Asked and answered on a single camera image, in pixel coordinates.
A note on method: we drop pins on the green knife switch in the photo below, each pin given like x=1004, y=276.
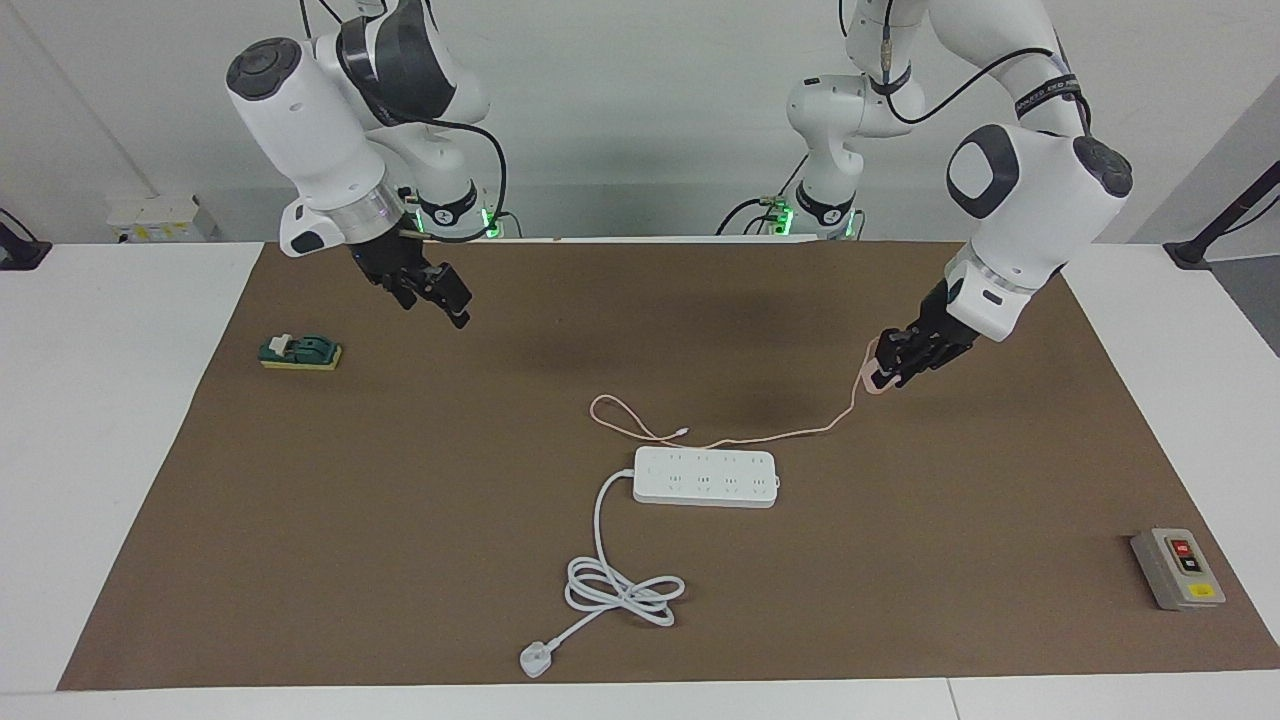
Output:
x=310, y=350

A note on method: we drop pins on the black clamp stand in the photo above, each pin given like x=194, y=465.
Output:
x=1190, y=253
x=20, y=250

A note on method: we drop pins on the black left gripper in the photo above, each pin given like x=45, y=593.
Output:
x=940, y=335

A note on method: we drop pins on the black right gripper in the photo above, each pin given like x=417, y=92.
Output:
x=400, y=260

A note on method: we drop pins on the pink charger block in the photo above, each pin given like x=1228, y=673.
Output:
x=868, y=372

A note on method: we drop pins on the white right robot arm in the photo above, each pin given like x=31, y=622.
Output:
x=300, y=120

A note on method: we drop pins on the grey switch box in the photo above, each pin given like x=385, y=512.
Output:
x=1180, y=570

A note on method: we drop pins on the white wall socket box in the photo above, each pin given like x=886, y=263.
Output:
x=150, y=215

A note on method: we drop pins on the brown table mat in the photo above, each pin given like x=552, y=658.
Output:
x=400, y=500

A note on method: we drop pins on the white power strip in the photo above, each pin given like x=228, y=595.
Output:
x=705, y=477

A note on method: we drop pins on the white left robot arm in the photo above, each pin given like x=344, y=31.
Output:
x=1030, y=200

